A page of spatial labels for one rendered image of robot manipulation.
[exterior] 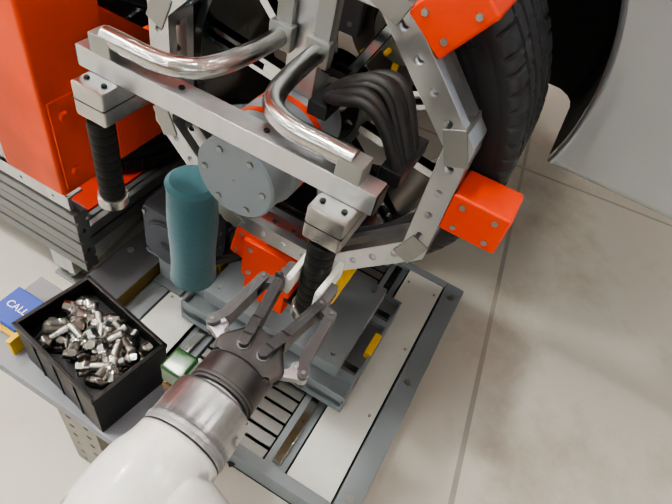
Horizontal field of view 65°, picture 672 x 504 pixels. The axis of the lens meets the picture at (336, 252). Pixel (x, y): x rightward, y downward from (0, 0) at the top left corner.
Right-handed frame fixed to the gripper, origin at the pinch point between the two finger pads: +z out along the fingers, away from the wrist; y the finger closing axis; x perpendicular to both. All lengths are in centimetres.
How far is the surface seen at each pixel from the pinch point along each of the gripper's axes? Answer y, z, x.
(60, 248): -79, 18, -68
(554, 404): 62, 66, -83
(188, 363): -11.0, -11.4, -17.0
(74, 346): -30.1, -15.2, -25.7
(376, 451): 21, 20, -75
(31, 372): -39, -19, -38
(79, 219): -70, 19, -51
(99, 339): -27.8, -12.3, -25.3
